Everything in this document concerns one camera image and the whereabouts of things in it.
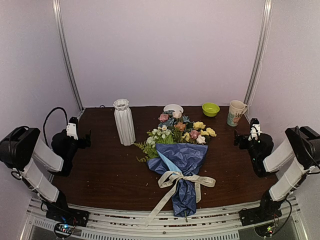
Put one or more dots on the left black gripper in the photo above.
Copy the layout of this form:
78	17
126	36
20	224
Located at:
87	143

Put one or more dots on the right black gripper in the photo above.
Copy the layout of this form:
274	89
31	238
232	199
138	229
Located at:
244	138

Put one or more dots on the pink orange white flower stem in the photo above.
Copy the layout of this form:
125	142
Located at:
177	132

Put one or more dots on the dark blue wrapping paper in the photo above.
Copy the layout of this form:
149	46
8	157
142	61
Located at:
190	158

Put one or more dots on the beige printed ribbon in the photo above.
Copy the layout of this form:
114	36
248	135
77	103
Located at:
172	178

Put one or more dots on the light blue wrapping paper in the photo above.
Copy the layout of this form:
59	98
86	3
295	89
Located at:
166	162

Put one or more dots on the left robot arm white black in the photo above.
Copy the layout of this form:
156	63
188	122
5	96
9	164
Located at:
22	149

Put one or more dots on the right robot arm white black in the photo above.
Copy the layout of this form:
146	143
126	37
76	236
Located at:
301	147

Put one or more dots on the white ribbed ceramic vase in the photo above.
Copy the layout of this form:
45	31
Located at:
124	122

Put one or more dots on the floral ceramic mug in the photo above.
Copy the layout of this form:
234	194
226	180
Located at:
236	110

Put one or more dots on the green plastic bowl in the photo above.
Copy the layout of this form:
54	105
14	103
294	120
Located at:
210	109

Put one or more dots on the yellow flower bunch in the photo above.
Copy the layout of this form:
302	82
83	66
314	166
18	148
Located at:
200	134

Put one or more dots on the white ceramic bowl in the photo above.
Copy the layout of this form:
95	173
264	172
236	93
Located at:
174	108

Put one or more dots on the blue pink flower bunch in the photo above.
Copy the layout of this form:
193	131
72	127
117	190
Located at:
171	118

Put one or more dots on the white green leafy flower bunch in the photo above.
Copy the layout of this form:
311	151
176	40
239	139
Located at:
160	135

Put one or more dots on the left circuit board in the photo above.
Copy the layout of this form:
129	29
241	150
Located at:
63	230

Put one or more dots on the circuit board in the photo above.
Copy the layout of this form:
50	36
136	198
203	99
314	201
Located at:
267	230
63	230

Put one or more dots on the right circuit board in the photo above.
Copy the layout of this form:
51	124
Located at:
267	230

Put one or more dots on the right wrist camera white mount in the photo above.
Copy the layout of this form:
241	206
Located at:
255	130

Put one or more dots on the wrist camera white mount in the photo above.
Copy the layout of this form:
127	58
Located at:
72	128
255	130

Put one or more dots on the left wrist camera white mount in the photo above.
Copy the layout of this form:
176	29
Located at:
72	128

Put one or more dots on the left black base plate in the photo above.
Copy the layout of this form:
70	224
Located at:
74	217

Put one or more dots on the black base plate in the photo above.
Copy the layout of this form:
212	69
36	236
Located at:
254	216
74	217

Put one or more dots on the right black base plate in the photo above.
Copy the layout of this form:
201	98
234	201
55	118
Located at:
254	216

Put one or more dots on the right aluminium corner post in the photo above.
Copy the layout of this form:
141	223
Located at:
261	47

